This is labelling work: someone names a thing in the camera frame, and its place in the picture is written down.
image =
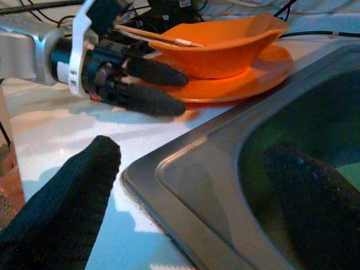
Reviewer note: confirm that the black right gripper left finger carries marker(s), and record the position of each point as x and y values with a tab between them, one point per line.
62	211

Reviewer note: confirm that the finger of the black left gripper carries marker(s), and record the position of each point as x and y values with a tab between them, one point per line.
149	101
157	73

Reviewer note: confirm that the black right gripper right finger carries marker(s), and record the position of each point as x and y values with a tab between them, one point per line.
323	219

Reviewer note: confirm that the wooden chopstick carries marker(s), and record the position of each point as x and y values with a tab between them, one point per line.
146	37
157	35

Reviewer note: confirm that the green plate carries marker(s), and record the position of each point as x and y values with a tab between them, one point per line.
350	174

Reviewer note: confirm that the orange plastic bowl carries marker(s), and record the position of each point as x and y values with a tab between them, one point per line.
219	56

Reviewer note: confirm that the large black power adapter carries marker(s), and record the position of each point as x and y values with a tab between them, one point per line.
168	11

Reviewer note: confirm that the stainless steel sink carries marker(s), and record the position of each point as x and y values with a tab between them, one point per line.
211	168

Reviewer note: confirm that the orange plastic plate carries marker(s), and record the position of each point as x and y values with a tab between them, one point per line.
253	81

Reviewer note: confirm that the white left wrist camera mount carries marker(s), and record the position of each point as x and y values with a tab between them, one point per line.
75	56

